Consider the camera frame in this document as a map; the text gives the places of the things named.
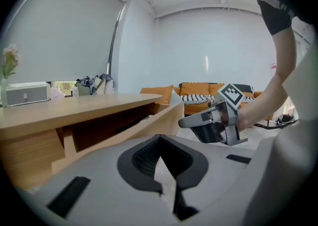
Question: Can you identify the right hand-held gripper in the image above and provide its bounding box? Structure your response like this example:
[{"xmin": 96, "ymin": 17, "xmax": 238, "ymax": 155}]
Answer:
[{"xmin": 178, "ymin": 83, "xmax": 249, "ymax": 147}]

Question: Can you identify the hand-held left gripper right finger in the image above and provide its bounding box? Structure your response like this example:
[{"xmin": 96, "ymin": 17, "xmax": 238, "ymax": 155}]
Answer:
[{"xmin": 160, "ymin": 134, "xmax": 257, "ymax": 226}]

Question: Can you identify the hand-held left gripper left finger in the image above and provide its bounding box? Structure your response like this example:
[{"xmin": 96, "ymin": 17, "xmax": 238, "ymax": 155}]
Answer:
[{"xmin": 14, "ymin": 134, "xmax": 185, "ymax": 226}]

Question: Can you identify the person's right forearm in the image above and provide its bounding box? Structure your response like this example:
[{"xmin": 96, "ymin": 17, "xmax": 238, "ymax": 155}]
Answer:
[{"xmin": 236, "ymin": 72, "xmax": 291, "ymax": 135}]

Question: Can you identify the wooden coffee table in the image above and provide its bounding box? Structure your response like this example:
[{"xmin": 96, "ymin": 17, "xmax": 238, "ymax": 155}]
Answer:
[{"xmin": 0, "ymin": 93, "xmax": 164, "ymax": 191}]

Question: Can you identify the orange sofa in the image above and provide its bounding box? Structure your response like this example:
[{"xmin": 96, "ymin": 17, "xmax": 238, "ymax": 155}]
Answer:
[{"xmin": 178, "ymin": 82, "xmax": 276, "ymax": 121}]

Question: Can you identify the black white striped blanket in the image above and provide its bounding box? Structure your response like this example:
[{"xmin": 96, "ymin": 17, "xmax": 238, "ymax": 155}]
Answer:
[{"xmin": 181, "ymin": 94, "xmax": 254, "ymax": 104}]

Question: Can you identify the orange sofa back cushion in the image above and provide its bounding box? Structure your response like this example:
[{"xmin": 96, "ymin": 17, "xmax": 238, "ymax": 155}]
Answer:
[
  {"xmin": 208, "ymin": 83, "xmax": 228, "ymax": 94},
  {"xmin": 180, "ymin": 82, "xmax": 210, "ymax": 96}
]

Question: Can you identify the orange square cushion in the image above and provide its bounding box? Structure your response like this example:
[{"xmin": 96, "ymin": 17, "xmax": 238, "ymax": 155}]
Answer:
[{"xmin": 140, "ymin": 84, "xmax": 174, "ymax": 108}]

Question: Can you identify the green bag with clothes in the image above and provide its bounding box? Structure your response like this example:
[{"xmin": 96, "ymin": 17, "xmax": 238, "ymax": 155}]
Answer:
[{"xmin": 75, "ymin": 77, "xmax": 97, "ymax": 96}]

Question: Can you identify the pink cloth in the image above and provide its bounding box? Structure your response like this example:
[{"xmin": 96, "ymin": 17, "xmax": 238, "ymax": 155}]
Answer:
[{"xmin": 51, "ymin": 87, "xmax": 65, "ymax": 100}]

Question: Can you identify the white grey speaker box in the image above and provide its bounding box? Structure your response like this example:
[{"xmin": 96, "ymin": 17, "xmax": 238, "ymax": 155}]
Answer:
[{"xmin": 5, "ymin": 82, "xmax": 52, "ymax": 108}]

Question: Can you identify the small glass vase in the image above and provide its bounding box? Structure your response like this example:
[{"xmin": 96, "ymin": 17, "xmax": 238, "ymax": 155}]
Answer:
[{"xmin": 0, "ymin": 78, "xmax": 9, "ymax": 108}]

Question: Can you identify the person's black shirt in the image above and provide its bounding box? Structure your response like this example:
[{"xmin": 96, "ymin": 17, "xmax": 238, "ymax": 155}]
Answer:
[{"xmin": 248, "ymin": 0, "xmax": 318, "ymax": 36}]

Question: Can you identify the grey roller blind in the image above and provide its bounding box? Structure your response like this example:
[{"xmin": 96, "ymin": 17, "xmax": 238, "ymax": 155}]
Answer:
[{"xmin": 3, "ymin": 0, "xmax": 125, "ymax": 84}]

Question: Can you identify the pink flower bunch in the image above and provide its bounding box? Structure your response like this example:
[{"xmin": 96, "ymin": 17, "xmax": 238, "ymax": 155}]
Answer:
[{"xmin": 1, "ymin": 44, "xmax": 21, "ymax": 79}]

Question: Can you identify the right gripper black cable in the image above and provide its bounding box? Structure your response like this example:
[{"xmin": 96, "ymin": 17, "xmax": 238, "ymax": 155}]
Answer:
[{"xmin": 253, "ymin": 120, "xmax": 300, "ymax": 131}]

